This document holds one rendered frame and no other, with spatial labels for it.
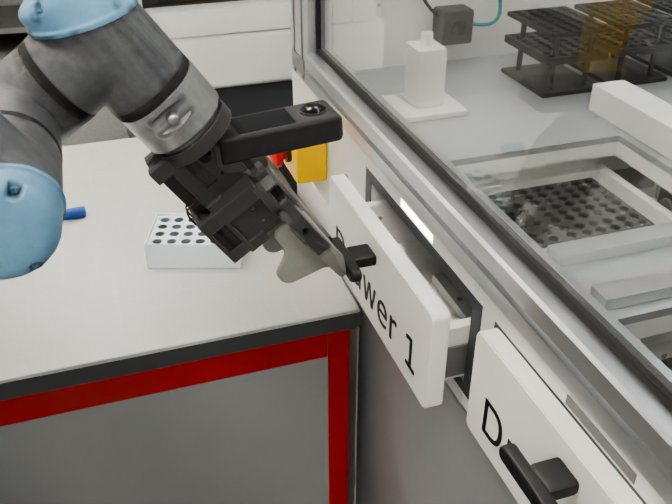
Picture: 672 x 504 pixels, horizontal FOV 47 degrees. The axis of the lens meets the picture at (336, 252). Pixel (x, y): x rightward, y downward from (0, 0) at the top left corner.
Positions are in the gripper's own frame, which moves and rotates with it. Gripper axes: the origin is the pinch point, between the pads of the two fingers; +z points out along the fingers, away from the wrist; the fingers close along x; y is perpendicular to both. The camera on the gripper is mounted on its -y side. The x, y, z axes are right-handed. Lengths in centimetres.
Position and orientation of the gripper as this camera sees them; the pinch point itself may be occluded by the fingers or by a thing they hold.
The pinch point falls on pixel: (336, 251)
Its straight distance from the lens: 77.0
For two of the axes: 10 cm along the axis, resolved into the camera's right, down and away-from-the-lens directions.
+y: -7.8, 6.2, 0.9
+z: 5.4, 6.0, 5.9
